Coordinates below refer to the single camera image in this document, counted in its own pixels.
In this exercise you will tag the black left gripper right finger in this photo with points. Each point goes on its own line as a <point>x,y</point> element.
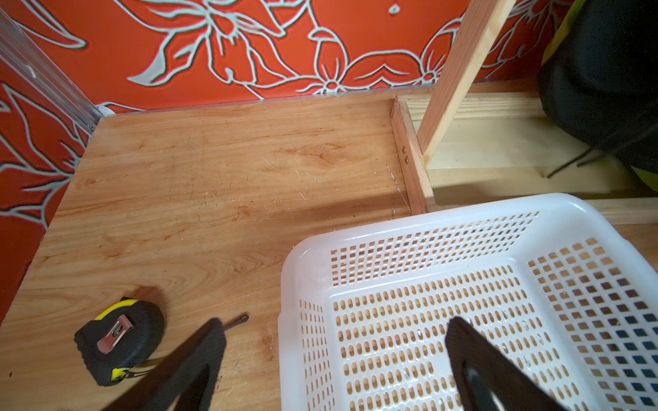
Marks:
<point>485,379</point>

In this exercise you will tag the yellow black tape measure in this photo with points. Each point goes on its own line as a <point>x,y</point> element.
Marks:
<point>120,339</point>

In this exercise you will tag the black shorts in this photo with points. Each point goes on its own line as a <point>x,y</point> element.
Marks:
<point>606,77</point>

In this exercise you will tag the white plastic basket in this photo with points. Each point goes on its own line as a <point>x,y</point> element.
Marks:
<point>546,279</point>

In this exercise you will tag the wooden clothes rack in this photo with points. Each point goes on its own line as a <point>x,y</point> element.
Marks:
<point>468,143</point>

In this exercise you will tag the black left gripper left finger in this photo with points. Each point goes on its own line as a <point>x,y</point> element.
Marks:
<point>187,377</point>

